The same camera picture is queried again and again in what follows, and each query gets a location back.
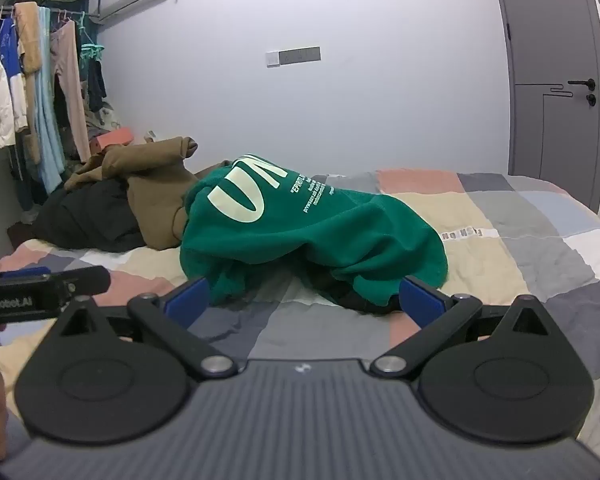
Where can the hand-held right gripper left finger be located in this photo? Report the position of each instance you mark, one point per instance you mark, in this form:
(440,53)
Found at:
(190,300)

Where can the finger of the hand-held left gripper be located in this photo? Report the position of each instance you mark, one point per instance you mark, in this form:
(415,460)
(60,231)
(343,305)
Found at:
(85,280)
(25,271)

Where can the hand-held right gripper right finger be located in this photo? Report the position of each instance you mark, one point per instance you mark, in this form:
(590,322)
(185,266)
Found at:
(422,302)

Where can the green printed sweatshirt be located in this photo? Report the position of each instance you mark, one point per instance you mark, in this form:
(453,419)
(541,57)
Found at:
(305,240)

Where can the black garment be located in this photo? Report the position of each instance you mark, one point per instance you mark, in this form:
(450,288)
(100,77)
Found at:
(90,220)

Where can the patchwork quilt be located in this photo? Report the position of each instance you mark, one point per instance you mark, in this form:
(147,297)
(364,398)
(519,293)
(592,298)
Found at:
(505,240)

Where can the brown garment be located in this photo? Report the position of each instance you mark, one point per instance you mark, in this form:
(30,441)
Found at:
(155,185)

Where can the pink box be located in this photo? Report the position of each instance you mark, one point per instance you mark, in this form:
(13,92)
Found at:
(115,139)

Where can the light blue hanging garment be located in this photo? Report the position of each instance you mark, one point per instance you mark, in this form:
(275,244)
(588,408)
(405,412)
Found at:
(47,125)

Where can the small beige object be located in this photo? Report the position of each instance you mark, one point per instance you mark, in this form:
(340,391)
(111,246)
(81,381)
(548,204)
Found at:
(150,136)

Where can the patterned cloth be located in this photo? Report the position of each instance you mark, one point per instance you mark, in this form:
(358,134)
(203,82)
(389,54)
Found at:
(105,117)

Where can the dark hanging garment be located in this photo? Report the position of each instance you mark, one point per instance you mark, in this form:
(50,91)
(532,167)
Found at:
(97,85)

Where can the beige pink hanging garment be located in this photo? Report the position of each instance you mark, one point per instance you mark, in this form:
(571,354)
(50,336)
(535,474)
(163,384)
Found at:
(70,70)

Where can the tan hanging garment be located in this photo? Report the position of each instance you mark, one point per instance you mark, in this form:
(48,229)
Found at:
(27,35)

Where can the black door lock knob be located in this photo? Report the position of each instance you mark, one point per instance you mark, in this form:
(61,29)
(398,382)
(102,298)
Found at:
(591,100)

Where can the grey door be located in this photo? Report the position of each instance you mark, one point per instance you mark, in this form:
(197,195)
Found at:
(550,60)

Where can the white wall switch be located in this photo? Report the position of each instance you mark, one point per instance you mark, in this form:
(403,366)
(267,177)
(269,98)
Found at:
(273,58)

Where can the grey wall switch panel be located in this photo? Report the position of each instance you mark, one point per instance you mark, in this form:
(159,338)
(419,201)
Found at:
(300,54)

